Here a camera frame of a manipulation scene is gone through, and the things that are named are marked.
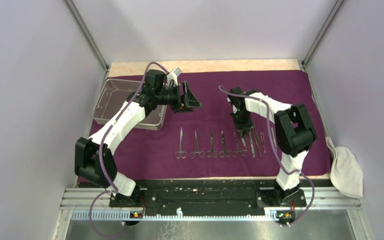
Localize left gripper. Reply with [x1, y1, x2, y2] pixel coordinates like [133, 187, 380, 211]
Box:
[155, 80, 203, 113]

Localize thin scalpel handle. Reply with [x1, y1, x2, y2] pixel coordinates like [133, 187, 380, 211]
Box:
[270, 127, 278, 152]

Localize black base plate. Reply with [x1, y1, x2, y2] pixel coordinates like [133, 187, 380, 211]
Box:
[79, 178, 335, 218]

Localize surgical clamp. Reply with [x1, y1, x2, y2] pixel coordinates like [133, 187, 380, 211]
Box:
[189, 130, 205, 159]

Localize white crumpled cloth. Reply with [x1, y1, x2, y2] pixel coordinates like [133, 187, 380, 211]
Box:
[325, 136, 364, 199]

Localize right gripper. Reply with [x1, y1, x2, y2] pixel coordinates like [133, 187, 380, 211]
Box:
[229, 110, 254, 138]

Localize small metal scissors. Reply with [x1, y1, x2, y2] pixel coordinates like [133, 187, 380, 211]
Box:
[206, 131, 218, 158]

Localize short metal tweezers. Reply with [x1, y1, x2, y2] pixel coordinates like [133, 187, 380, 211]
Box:
[260, 132, 266, 153]

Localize small curved hemostat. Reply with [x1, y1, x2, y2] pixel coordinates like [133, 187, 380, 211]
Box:
[232, 132, 247, 158]

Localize metal mesh instrument tray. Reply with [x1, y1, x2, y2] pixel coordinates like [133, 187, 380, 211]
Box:
[92, 75, 167, 131]

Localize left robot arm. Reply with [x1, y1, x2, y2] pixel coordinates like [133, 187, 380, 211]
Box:
[74, 67, 202, 207]

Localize grey cable duct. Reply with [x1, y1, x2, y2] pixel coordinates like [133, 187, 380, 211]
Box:
[71, 208, 279, 222]

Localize metal spatula handle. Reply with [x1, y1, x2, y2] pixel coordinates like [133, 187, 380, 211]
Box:
[248, 131, 256, 158]

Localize long metal tweezers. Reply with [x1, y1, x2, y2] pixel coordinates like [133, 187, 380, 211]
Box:
[251, 127, 262, 157]

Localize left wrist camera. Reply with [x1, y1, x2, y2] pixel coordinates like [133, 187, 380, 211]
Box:
[166, 67, 183, 88]

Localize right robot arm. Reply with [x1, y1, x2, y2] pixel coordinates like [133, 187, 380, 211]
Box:
[227, 87, 318, 206]

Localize surgical scissors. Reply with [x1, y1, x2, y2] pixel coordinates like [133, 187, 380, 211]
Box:
[219, 130, 231, 158]

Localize maroon wrap cloth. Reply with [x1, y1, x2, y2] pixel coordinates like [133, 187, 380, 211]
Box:
[114, 70, 332, 181]

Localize surgical forceps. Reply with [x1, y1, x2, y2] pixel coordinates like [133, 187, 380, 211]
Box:
[174, 127, 187, 159]

